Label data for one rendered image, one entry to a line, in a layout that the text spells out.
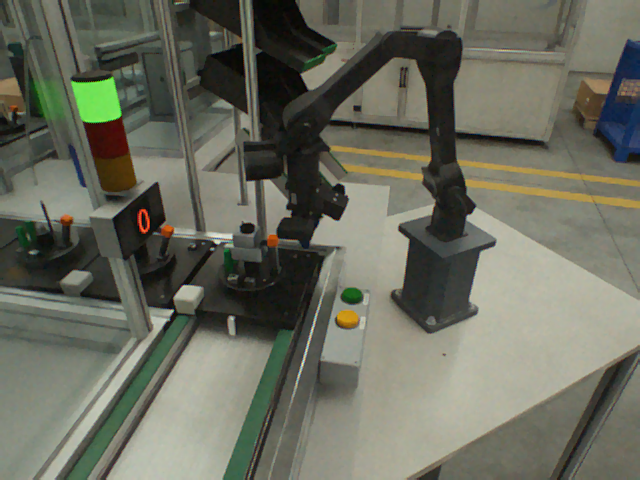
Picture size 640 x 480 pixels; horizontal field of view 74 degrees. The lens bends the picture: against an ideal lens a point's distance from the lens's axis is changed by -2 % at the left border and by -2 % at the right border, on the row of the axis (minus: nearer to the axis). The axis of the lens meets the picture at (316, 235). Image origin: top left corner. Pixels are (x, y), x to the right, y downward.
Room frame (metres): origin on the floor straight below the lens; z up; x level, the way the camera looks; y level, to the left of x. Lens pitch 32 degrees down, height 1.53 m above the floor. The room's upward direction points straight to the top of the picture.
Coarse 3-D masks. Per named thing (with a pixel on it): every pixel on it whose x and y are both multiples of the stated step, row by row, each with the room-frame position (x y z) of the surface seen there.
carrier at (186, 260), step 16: (160, 240) 0.85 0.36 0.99; (176, 240) 0.88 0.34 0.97; (192, 240) 0.88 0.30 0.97; (208, 240) 0.88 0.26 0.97; (144, 256) 0.78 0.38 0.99; (160, 256) 0.77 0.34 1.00; (176, 256) 0.81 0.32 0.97; (192, 256) 0.81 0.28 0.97; (144, 272) 0.73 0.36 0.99; (160, 272) 0.74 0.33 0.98; (176, 272) 0.75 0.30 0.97; (192, 272) 0.76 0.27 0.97; (144, 288) 0.70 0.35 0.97; (160, 288) 0.70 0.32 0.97; (176, 288) 0.70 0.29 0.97; (160, 304) 0.65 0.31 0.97
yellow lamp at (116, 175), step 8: (128, 152) 0.57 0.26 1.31; (96, 160) 0.55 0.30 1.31; (104, 160) 0.55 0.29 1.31; (112, 160) 0.55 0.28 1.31; (120, 160) 0.56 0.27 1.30; (128, 160) 0.57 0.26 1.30; (96, 168) 0.56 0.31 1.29; (104, 168) 0.55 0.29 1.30; (112, 168) 0.55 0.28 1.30; (120, 168) 0.56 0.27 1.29; (128, 168) 0.57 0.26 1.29; (104, 176) 0.55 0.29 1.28; (112, 176) 0.55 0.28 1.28; (120, 176) 0.55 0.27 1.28; (128, 176) 0.56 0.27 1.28; (104, 184) 0.55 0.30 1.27; (112, 184) 0.55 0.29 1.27; (120, 184) 0.55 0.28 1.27; (128, 184) 0.56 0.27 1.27
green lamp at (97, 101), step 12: (72, 84) 0.56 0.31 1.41; (84, 84) 0.55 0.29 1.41; (96, 84) 0.55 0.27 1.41; (108, 84) 0.57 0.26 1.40; (84, 96) 0.55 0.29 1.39; (96, 96) 0.55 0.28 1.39; (108, 96) 0.56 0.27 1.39; (84, 108) 0.55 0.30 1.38; (96, 108) 0.55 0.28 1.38; (108, 108) 0.56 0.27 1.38; (84, 120) 0.55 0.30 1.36; (96, 120) 0.55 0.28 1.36; (108, 120) 0.56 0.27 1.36
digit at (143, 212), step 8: (144, 200) 0.58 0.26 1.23; (136, 208) 0.56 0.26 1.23; (144, 208) 0.58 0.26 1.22; (136, 216) 0.55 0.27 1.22; (144, 216) 0.57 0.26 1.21; (152, 216) 0.59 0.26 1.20; (136, 224) 0.55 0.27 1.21; (144, 224) 0.57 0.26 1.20; (152, 224) 0.59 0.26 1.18; (136, 232) 0.55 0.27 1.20; (144, 232) 0.56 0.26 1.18
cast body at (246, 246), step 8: (248, 224) 0.74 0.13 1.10; (240, 232) 0.73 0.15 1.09; (248, 232) 0.72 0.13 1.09; (256, 232) 0.73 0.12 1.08; (240, 240) 0.72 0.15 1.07; (248, 240) 0.71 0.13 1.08; (256, 240) 0.72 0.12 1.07; (224, 248) 0.74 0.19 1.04; (232, 248) 0.72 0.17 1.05; (240, 248) 0.72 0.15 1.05; (248, 248) 0.71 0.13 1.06; (256, 248) 0.72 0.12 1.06; (264, 248) 0.73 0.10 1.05; (232, 256) 0.72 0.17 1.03; (240, 256) 0.72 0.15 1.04; (248, 256) 0.71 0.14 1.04; (256, 256) 0.71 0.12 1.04
